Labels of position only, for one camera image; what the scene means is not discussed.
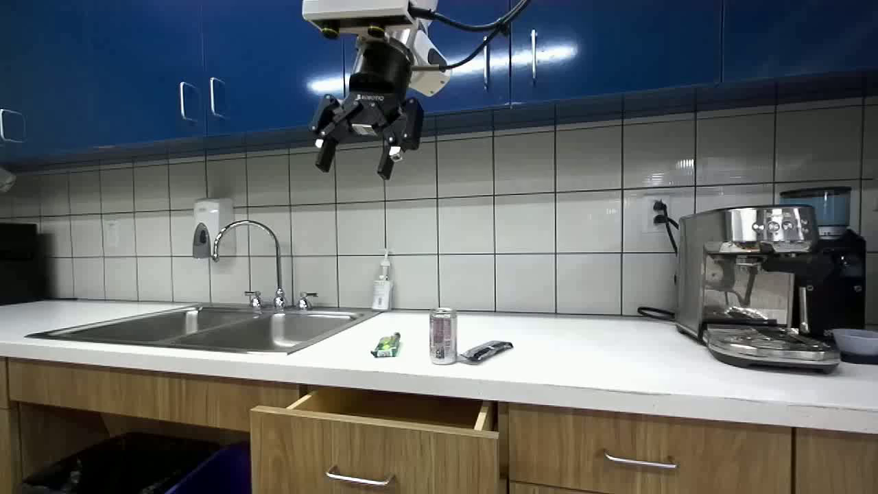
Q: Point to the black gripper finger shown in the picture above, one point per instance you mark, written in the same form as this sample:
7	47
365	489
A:
328	154
394	161

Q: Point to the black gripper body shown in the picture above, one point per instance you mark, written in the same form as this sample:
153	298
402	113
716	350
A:
379	99

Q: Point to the silver pink drink can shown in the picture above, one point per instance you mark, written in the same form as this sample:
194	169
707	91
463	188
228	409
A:
443	335

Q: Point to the wooden pull-out drawer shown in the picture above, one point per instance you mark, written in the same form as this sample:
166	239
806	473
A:
375	444

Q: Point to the wide wooden drawer front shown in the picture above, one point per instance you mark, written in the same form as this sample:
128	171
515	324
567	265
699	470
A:
567	448

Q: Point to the narrow wooden drawer front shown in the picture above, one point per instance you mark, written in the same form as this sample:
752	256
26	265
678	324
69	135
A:
837	462

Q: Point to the curved metal faucet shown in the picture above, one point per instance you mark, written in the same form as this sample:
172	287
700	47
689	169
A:
275	247

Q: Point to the clear pump sanitizer bottle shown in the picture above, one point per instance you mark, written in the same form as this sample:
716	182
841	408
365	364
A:
383	291

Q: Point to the metal faucet knob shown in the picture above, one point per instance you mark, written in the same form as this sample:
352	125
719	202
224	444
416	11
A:
306	300
253	300

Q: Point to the green snack bar wrapper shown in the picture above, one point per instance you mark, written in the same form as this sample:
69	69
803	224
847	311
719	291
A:
389	345

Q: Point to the stainless steel sink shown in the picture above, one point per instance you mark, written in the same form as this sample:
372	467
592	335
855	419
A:
228	331

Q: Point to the black utility knife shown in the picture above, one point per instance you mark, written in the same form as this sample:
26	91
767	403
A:
486	353

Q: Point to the wooden under-sink panel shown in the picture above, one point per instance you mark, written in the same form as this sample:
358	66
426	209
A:
138	393

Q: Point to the dark countertop appliance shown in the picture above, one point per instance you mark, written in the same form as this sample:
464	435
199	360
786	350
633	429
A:
21	265

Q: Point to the blue waste bin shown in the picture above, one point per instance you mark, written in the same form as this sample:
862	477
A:
224	470

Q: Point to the stainless espresso machine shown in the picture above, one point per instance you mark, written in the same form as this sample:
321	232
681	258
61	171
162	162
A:
732	276

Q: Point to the black waste bin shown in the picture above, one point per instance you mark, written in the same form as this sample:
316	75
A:
111	467

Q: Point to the black coffee grinder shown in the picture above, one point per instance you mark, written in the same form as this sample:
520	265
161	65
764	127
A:
841	276

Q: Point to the grey blue bowl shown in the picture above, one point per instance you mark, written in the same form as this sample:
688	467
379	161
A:
856	345

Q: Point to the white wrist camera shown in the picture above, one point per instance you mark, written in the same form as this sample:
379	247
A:
428	69

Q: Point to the white wrist mount plate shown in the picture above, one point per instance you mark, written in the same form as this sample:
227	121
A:
352	14

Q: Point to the white wall soap dispenser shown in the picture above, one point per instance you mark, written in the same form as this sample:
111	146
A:
209	224

